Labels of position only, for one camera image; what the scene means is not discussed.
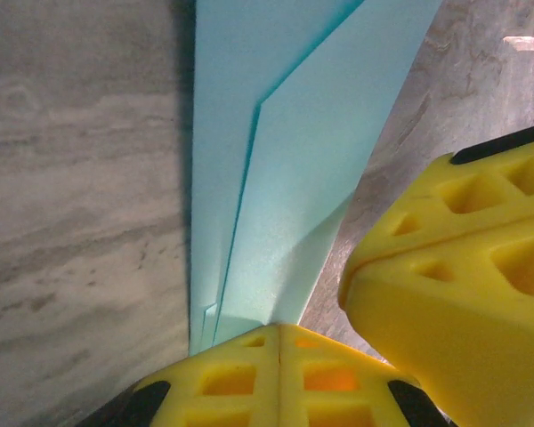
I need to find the light blue cloth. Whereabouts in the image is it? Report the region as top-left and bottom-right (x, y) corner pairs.
(189, 0), (444, 357)

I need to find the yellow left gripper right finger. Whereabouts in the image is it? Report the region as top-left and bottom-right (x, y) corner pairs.
(279, 326), (450, 427)

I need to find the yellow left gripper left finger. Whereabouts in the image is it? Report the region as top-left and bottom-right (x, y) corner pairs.
(128, 324), (280, 427)

